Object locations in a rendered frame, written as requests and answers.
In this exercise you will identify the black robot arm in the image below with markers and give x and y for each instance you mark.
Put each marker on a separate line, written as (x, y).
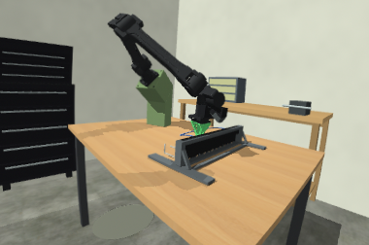
(195, 86)

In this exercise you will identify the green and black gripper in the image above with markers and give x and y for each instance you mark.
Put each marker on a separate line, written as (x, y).
(201, 123)

